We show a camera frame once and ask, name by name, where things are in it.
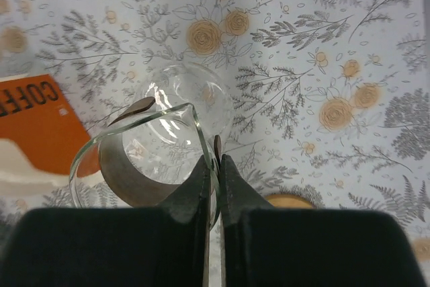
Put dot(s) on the small glass cup brown base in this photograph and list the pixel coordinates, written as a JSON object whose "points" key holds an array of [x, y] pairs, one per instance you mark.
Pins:
{"points": [[180, 115]]}

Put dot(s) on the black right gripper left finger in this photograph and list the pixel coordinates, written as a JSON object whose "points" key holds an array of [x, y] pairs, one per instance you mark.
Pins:
{"points": [[163, 245]]}

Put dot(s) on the floral patterned tablecloth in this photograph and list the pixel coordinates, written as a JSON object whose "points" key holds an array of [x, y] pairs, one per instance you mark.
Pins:
{"points": [[331, 97]]}

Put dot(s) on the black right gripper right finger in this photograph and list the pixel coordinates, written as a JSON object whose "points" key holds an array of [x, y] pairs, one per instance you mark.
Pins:
{"points": [[269, 246]]}

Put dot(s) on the orange coffee filter pack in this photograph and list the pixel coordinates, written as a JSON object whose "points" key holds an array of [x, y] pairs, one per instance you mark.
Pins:
{"points": [[40, 136]]}

